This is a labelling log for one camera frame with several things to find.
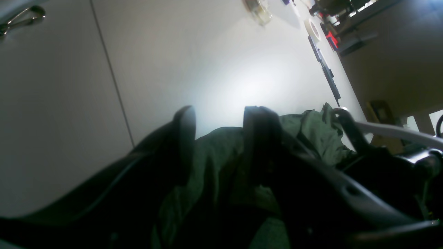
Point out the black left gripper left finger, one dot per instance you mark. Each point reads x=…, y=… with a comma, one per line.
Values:
x=118, y=207

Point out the grey remote panel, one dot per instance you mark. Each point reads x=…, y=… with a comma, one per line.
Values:
x=329, y=77

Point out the dark green t-shirt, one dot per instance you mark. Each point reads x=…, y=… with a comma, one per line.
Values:
x=218, y=208

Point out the grey usb hub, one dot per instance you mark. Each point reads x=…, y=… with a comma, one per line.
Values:
x=315, y=49

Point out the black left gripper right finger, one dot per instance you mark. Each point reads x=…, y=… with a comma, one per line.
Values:
x=321, y=206

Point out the silver carabiner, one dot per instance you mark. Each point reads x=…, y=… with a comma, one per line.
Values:
x=25, y=17

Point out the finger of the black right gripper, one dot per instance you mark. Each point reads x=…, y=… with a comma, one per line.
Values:
x=355, y=130

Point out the white masking tape roll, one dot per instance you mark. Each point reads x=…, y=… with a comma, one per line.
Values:
x=312, y=30

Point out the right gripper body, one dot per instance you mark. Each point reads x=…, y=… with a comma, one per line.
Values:
x=410, y=182

